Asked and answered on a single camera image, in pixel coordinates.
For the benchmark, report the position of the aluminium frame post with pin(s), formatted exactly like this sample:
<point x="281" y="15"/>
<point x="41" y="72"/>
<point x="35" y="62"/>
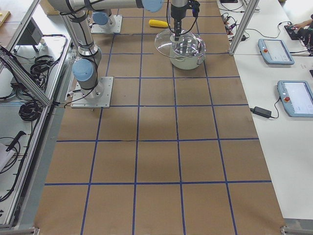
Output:
<point x="243" y="24"/>

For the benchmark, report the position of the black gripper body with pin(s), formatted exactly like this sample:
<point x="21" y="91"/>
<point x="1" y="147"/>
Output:
<point x="177" y="13"/>

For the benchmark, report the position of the glass pot lid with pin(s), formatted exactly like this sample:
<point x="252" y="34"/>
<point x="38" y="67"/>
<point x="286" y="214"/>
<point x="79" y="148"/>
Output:
<point x="163" y="41"/>

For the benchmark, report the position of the far blue teach pendant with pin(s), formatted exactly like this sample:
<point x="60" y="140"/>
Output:
<point x="275" y="52"/>

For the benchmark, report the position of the yellow corn cob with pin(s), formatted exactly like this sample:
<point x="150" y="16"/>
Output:
<point x="158" y="23"/>

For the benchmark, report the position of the white pot with steel rim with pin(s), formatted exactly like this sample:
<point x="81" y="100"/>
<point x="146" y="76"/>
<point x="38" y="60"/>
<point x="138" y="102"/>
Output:
<point x="188" y="52"/>

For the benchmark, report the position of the black power adapter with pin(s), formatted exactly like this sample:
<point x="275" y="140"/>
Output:
<point x="261" y="112"/>

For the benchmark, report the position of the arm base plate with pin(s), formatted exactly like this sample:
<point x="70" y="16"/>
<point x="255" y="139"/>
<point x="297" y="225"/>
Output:
<point x="99" y="97"/>
<point x="113" y="26"/>

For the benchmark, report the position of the blue teach pendant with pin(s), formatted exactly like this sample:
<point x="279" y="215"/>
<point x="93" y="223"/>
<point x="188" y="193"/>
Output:
<point x="297" y="98"/>
<point x="275" y="52"/>

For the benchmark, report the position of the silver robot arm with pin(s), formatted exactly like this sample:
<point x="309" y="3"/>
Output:
<point x="86" y="69"/>
<point x="103" y="19"/>

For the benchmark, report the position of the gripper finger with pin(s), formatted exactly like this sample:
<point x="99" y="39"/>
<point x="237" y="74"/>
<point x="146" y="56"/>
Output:
<point x="176" y="29"/>
<point x="179" y="28"/>

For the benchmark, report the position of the near blue teach pendant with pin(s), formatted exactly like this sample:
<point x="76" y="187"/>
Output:
<point x="297" y="98"/>

